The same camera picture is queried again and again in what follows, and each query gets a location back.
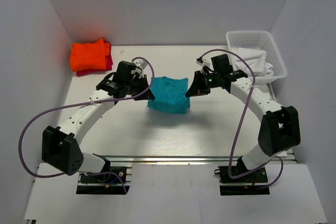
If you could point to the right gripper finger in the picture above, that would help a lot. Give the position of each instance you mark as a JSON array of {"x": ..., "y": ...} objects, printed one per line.
[
  {"x": 194, "y": 90},
  {"x": 198, "y": 77}
]

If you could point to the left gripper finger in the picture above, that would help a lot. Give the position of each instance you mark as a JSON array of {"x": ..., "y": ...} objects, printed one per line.
[
  {"x": 148, "y": 95},
  {"x": 142, "y": 83}
]

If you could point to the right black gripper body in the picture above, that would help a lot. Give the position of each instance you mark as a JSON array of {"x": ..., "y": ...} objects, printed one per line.
[{"x": 209, "y": 81}]

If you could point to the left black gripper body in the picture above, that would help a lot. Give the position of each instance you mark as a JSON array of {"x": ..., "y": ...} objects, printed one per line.
[{"x": 132, "y": 84}]

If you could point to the teal t-shirt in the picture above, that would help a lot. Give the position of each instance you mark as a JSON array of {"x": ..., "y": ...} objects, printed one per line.
[{"x": 170, "y": 95}]

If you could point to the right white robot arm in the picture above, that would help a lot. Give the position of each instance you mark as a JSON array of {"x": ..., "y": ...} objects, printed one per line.
[{"x": 279, "y": 125}]

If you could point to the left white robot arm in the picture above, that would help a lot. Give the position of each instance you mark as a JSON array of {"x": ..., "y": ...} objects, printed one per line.
[{"x": 61, "y": 144}]

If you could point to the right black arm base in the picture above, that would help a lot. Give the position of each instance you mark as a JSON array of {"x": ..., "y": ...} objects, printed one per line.
[{"x": 252, "y": 184}]

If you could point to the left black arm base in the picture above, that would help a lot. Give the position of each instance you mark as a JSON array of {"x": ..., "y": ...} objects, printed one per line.
[{"x": 107, "y": 184}]

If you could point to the red folded t-shirt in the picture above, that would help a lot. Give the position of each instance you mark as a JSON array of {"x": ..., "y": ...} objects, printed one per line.
[{"x": 109, "y": 63}]

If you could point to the white crumpled t-shirt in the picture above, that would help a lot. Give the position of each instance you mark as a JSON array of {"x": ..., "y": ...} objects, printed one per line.
[{"x": 256, "y": 59}]

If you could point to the orange folded t-shirt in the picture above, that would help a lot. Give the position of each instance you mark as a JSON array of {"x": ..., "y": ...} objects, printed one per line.
[{"x": 89, "y": 55}]

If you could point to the white plastic basket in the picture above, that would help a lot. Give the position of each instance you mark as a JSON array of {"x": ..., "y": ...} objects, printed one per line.
[{"x": 259, "y": 40}]

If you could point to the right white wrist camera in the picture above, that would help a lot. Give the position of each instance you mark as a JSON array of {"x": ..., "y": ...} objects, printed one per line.
[{"x": 204, "y": 64}]

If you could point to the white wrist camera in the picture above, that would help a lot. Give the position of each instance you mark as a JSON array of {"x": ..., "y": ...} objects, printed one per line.
[
  {"x": 140, "y": 63},
  {"x": 204, "y": 64}
]

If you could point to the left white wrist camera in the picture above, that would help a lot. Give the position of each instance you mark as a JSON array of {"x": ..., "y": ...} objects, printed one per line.
[{"x": 140, "y": 63}]

